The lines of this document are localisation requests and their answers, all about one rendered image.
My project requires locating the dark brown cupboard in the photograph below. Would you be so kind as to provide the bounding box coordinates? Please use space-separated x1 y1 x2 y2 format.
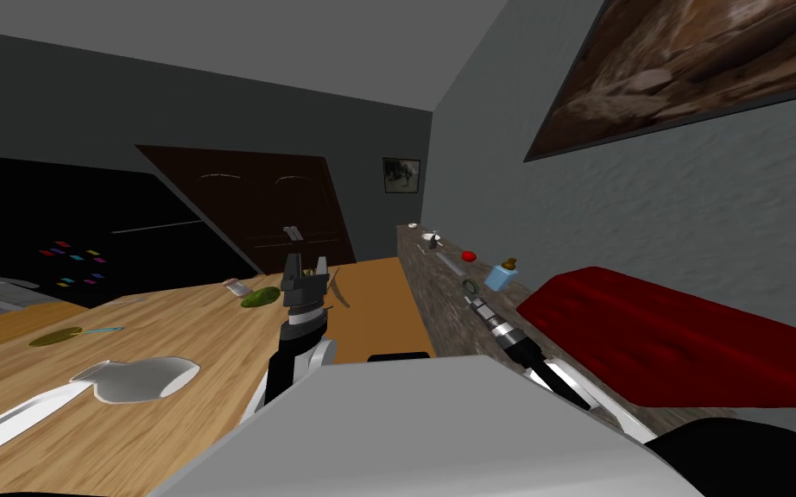
133 144 358 275

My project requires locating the large brown framed picture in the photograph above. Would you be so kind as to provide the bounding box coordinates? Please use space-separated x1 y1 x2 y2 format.
521 0 796 164

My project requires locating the olive green plate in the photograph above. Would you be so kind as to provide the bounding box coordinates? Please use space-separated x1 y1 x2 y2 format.
28 326 85 349

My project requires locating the black fridge with magnets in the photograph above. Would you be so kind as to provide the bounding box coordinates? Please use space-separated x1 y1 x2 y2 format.
0 152 265 310

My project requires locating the white vase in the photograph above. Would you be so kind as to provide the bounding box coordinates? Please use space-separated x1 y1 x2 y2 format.
69 355 202 406

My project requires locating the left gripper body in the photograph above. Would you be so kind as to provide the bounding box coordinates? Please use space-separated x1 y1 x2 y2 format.
280 274 331 324

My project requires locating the light wooden table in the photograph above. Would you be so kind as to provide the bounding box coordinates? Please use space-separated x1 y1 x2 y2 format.
0 272 345 497

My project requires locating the brown thin utensil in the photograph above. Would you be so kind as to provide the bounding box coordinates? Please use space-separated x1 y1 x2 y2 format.
325 267 352 310

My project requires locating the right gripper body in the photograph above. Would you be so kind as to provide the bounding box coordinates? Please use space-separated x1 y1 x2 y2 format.
464 289 504 332

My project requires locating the white long utensil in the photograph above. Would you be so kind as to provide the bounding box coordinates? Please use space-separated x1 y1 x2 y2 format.
0 381 97 472

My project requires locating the blue bottle brown cap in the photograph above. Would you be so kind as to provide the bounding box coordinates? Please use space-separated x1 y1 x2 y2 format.
484 257 520 293

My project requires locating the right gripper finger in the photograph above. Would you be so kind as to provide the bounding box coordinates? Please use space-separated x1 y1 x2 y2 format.
435 250 470 278

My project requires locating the small dark framed picture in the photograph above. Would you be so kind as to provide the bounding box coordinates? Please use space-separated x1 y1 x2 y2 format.
382 157 422 195

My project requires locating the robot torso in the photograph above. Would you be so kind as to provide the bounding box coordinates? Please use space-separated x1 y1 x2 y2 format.
141 351 711 497

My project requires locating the green cucumber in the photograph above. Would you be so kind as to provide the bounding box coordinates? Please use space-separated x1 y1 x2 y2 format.
239 287 282 310

